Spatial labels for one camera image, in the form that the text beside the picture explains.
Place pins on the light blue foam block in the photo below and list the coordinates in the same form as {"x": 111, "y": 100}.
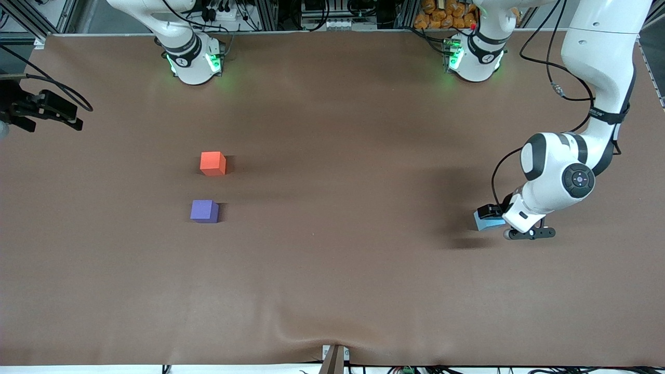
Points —
{"x": 488, "y": 224}

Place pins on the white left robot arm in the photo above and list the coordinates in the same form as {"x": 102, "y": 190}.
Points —
{"x": 602, "y": 52}

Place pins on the orange foam block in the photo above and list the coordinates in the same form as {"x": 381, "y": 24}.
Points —
{"x": 212, "y": 163}

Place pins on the purple foam block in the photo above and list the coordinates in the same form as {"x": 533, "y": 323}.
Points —
{"x": 203, "y": 211}

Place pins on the brown table cover sheet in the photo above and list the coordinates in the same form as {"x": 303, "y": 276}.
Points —
{"x": 332, "y": 270}

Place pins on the green terminal connector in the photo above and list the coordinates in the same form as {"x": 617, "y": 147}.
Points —
{"x": 408, "y": 370}

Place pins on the orange round objects pile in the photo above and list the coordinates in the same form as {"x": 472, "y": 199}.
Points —
{"x": 444, "y": 15}

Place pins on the white terminal strip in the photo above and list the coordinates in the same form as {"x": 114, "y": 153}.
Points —
{"x": 335, "y": 24}

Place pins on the aluminium frame profile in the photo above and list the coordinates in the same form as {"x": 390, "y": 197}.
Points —
{"x": 31, "y": 18}

